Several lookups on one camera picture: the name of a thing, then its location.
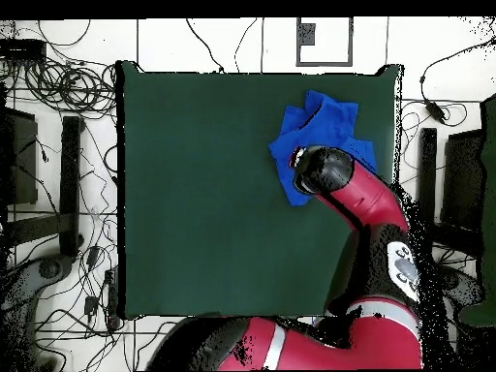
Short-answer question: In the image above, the blue shirt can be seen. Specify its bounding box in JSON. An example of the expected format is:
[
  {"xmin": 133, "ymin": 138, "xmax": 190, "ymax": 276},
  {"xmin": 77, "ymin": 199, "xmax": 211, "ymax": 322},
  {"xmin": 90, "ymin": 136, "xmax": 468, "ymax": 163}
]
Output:
[{"xmin": 267, "ymin": 89, "xmax": 380, "ymax": 207}]

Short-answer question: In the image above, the dark green table cloth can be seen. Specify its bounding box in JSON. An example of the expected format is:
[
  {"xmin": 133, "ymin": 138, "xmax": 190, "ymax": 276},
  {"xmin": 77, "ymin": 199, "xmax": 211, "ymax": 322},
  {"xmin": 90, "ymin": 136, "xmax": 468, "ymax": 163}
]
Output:
[{"xmin": 114, "ymin": 59, "xmax": 405, "ymax": 322}]

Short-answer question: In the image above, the long black stand bar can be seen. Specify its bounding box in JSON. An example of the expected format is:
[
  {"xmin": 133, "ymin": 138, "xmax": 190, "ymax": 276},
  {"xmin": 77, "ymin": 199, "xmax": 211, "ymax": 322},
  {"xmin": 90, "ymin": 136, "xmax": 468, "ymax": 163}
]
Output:
[
  {"xmin": 417, "ymin": 127, "xmax": 438, "ymax": 222},
  {"xmin": 58, "ymin": 115, "xmax": 85, "ymax": 259}
]

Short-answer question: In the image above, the black power adapter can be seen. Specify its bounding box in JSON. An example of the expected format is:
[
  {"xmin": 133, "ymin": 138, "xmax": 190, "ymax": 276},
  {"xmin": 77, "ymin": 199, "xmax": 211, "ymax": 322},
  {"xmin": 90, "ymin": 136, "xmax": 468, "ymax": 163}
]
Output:
[{"xmin": 422, "ymin": 98, "xmax": 447, "ymax": 124}]

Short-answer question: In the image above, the black cabinet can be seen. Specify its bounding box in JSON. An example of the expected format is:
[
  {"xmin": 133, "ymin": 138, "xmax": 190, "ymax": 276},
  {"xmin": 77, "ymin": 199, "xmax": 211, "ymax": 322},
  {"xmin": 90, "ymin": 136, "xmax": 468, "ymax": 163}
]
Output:
[
  {"xmin": 0, "ymin": 106, "xmax": 40, "ymax": 206},
  {"xmin": 439, "ymin": 129, "xmax": 486, "ymax": 233}
]

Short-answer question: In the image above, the grey stand foot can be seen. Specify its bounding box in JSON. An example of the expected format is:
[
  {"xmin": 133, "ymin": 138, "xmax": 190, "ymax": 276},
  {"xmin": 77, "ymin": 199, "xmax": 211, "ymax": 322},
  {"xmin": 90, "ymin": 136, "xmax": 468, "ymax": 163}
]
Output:
[
  {"xmin": 0, "ymin": 253, "xmax": 76, "ymax": 371},
  {"xmin": 437, "ymin": 264, "xmax": 488, "ymax": 311}
]

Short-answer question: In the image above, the black power strip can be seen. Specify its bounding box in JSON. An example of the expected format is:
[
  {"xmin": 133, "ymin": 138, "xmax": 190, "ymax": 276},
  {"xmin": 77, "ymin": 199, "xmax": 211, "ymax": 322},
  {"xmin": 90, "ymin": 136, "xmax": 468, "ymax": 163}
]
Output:
[{"xmin": 104, "ymin": 266, "xmax": 121, "ymax": 331}]

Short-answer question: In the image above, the black electronics box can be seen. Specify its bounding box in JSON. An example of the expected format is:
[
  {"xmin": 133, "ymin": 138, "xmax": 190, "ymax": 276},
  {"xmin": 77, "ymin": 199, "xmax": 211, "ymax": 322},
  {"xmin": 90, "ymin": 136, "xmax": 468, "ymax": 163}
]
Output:
[{"xmin": 0, "ymin": 38, "xmax": 47, "ymax": 62}]

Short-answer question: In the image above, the thin black cable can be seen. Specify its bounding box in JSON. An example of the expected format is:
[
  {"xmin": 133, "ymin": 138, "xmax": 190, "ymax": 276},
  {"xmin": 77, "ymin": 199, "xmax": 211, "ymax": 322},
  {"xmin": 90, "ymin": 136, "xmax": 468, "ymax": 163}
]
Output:
[{"xmin": 232, "ymin": 16, "xmax": 260, "ymax": 74}]

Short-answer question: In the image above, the black cable with plug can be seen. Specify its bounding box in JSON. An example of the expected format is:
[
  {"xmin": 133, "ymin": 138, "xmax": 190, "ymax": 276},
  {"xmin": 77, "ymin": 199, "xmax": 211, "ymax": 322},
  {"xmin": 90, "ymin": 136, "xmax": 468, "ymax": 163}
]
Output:
[{"xmin": 184, "ymin": 16, "xmax": 226, "ymax": 75}]

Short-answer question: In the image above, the grey square floor frame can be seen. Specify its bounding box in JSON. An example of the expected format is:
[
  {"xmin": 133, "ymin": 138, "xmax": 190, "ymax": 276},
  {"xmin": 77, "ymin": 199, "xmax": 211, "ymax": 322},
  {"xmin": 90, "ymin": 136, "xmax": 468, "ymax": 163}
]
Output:
[{"xmin": 295, "ymin": 16, "xmax": 355, "ymax": 68}]

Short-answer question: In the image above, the black adapter cable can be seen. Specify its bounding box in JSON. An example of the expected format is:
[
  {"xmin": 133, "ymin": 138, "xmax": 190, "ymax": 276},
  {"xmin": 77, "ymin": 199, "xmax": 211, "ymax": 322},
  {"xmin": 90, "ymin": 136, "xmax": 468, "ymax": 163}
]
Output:
[{"xmin": 418, "ymin": 38, "xmax": 496, "ymax": 104}]

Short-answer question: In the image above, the coiled black cable bundle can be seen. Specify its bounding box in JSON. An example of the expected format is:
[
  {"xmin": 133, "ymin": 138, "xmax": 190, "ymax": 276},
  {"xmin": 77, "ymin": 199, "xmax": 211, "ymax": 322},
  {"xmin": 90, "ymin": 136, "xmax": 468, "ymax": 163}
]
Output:
[{"xmin": 23, "ymin": 57, "xmax": 117, "ymax": 119}]

